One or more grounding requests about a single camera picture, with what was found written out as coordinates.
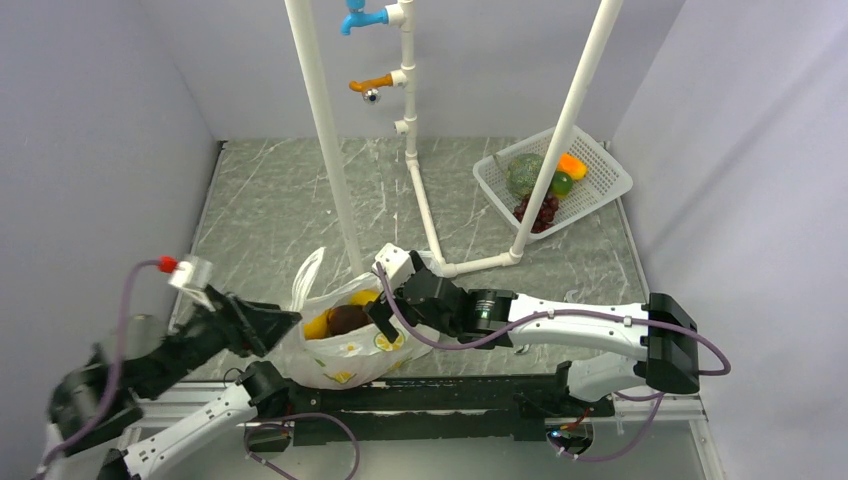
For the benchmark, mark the orange tap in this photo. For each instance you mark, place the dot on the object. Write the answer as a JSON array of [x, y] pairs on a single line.
[[371, 84]]

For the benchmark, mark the white printed plastic bag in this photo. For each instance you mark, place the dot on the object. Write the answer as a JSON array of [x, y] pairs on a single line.
[[345, 361]]

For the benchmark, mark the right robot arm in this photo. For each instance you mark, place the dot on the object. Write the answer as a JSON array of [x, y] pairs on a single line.
[[652, 344]]

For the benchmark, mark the purple fake grapes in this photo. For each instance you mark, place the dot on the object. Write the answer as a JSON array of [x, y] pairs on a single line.
[[545, 215]]

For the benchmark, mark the silver metal ball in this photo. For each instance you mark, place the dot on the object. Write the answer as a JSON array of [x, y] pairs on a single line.
[[371, 96]]

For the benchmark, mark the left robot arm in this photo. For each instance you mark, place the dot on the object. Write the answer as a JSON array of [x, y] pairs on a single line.
[[96, 402]]

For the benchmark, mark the blue tap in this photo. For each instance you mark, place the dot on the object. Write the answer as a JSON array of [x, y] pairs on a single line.
[[357, 17]]

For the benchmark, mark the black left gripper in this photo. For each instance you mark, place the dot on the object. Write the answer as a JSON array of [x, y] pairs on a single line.
[[250, 326]]

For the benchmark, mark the orange fake fruit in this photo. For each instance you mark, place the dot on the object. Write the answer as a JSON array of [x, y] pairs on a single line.
[[572, 166]]

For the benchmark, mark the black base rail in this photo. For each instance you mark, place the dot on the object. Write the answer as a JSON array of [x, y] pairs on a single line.
[[519, 407]]

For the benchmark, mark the brown fake fruit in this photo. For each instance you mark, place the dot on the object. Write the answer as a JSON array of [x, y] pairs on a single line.
[[345, 319]]

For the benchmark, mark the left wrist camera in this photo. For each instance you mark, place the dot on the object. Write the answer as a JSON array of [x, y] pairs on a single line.
[[190, 275]]

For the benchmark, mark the white plastic basket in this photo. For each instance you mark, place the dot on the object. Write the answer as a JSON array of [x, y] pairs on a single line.
[[606, 180]]

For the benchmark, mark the green fake melon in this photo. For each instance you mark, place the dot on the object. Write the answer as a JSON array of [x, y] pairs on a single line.
[[522, 173]]

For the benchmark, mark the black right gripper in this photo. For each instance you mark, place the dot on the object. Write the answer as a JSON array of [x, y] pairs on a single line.
[[379, 313]]

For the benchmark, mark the yellow fake bananas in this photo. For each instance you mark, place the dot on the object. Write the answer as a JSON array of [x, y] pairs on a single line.
[[316, 329]]

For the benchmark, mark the green fake lime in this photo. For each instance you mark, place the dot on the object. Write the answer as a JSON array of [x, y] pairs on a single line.
[[561, 184]]

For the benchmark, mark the white pvc pipe frame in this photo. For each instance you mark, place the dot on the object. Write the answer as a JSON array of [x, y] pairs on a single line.
[[403, 16]]

